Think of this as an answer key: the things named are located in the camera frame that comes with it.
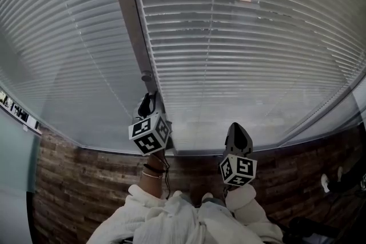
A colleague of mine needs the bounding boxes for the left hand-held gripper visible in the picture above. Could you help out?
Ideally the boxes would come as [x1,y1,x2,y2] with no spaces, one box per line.
[128,91,173,157]

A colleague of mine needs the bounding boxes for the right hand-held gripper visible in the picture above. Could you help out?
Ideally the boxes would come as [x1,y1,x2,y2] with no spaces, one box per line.
[219,122,258,187]

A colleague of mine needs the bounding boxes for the grey window blinds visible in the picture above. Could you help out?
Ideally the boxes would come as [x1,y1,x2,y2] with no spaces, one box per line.
[128,0,366,153]
[0,0,150,153]

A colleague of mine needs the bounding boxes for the person's left forearm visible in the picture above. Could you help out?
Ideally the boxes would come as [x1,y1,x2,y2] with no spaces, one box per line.
[139,150,167,201]

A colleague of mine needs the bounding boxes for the person's right forearm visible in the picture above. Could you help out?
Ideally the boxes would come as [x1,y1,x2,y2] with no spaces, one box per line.
[224,183,284,242]

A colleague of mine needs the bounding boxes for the black wrist band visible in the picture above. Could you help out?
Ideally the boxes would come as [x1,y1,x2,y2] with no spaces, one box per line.
[143,163,166,174]

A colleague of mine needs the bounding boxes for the black chair base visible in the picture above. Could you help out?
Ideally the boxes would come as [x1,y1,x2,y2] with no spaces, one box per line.
[287,215,366,244]

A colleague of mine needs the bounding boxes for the person's white fleece garment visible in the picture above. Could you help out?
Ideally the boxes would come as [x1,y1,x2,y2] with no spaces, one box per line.
[85,183,284,244]

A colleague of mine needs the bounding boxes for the black white patterned strip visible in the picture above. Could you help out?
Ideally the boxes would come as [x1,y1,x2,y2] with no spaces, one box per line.
[0,87,42,135]

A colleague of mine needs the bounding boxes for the frosted glass panel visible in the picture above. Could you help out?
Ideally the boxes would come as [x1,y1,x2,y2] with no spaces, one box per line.
[0,107,41,244]

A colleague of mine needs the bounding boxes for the thin white bracelet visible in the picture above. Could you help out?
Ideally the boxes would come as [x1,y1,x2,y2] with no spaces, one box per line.
[141,170,164,179]

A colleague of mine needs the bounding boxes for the thin black cable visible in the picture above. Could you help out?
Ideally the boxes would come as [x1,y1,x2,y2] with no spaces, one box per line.
[161,147,172,200]

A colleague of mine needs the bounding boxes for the grey window frame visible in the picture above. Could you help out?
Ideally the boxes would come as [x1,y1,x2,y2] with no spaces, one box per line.
[107,0,176,155]

